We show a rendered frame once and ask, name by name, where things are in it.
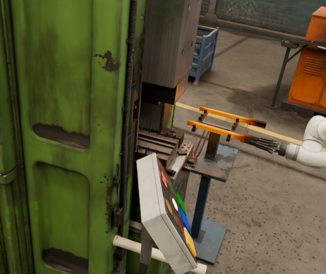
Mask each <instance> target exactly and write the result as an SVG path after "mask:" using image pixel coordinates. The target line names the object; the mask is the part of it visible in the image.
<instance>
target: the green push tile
mask: <svg viewBox="0 0 326 274"><path fill-rule="evenodd" d="M175 193H176V196H177V201H178V205H179V206H180V208H181V209H182V211H183V213H184V214H185V216H187V214H186V210H185V206H184V203H183V201H182V199H181V197H180V196H179V194H178V192H177V191H176V192H175Z"/></svg>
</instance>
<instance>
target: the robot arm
mask: <svg viewBox="0 0 326 274"><path fill-rule="evenodd" d="M243 142H247V143H250V144H253V145H255V146H256V147H257V148H259V149H262V150H264V151H267V152H269V153H271V154H272V153H273V152H278V155H280V156H283V157H284V156H286V157H285V158H286V159H289V160H293V161H296V162H298V163H300V164H302V165H304V166H308V167H313V168H318V169H321V168H323V167H325V166H326V153H325V152H324V151H322V146H323V143H325V142H326V118H325V117H323V116H319V115H318V116H314V117H313V118H312V119H311V120H310V121H309V123H308V125H307V127H306V130H305V133H304V139H303V143H302V145H301V146H299V145H295V144H292V143H290V144H289V145H288V144H287V143H284V142H282V143H281V144H279V143H277V142H276V140H271V139H266V138H261V137H259V140H258V141H257V140H255V139H251V138H248V137H244V140H243Z"/></svg>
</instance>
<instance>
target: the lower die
mask: <svg viewBox="0 0 326 274"><path fill-rule="evenodd" d="M138 133H139V134H142V135H146V136H151V137H153V138H157V139H161V140H165V141H169V142H173V143H176V145H175V148H174V146H170V145H167V144H162V143H159V142H156V141H152V140H148V139H144V138H140V137H137V147H138V145H141V147H140V149H139V148H138V154H137V158H138V160H139V159H141V158H143V157H145V152H146V148H147V147H149V151H148V149H147V155H146V156H148V155H150V154H153V153H154V152H155V150H156V149H157V150H158V153H156V154H157V157H158V158H159V160H160V162H161V164H162V166H163V167H166V168H168V166H169V165H170V163H171V161H172V160H173V158H174V156H175V155H176V153H177V150H178V143H179V140H178V139H173V138H170V137H165V136H163V135H159V134H158V135H157V134H155V133H151V132H150V133H149V132H147V131H144V130H140V129H139V130H138ZM135 158H136V151H135Z"/></svg>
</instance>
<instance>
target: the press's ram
mask: <svg viewBox="0 0 326 274"><path fill-rule="evenodd" d="M201 3H202V0H149V6H148V19H147V31H146V44H145V57H144V65H143V77H142V81H143V82H146V83H151V84H155V85H160V86H165V87H168V88H174V87H175V86H176V85H177V84H178V83H179V82H180V81H181V80H182V79H183V78H184V76H185V75H186V74H187V73H188V72H189V71H190V69H192V62H193V55H194V51H195V43H196V36H197V29H198V22H199V15H200V8H201Z"/></svg>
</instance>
